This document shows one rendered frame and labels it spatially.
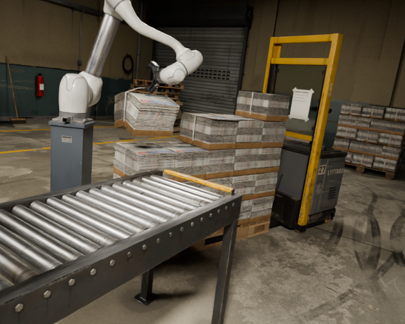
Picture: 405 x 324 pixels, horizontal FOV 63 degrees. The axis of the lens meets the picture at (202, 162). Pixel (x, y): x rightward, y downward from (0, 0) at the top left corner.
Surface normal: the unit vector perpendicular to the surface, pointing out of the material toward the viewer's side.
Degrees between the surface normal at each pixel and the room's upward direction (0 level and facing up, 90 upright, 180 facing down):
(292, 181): 90
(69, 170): 90
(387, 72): 90
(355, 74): 90
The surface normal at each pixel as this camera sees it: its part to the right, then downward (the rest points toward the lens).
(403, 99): -0.56, 0.12
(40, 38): 0.83, 0.22
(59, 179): 0.00, 0.22
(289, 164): -0.78, 0.05
